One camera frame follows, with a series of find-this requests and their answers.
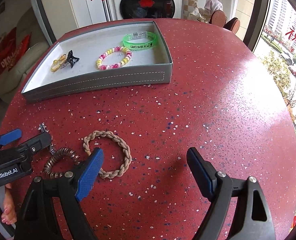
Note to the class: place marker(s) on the grey shallow tray box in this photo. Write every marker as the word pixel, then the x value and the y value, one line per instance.
pixel 88 52

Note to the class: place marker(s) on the ornate silver hair clip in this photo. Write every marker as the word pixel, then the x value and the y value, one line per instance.
pixel 43 128

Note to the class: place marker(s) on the person's left hand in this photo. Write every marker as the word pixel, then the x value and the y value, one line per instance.
pixel 8 210

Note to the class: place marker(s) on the black hair claw clip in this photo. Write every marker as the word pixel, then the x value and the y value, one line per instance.
pixel 71 58

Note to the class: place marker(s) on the white washing machine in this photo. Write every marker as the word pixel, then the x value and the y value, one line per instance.
pixel 148 0

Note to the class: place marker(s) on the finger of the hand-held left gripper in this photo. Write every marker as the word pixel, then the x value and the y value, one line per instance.
pixel 12 136
pixel 38 142

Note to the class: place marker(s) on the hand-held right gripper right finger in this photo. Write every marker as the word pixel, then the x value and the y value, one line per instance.
pixel 199 172

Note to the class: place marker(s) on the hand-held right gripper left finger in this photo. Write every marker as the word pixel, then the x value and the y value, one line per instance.
pixel 90 172

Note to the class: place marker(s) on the cream sofa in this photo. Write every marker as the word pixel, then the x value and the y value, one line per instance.
pixel 25 55

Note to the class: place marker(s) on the white cloth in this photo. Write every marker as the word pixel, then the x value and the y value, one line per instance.
pixel 212 5

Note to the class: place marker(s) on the red cushions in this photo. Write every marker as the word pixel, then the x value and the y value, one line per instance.
pixel 10 52

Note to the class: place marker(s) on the white tall cabinet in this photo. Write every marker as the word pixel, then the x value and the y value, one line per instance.
pixel 88 2

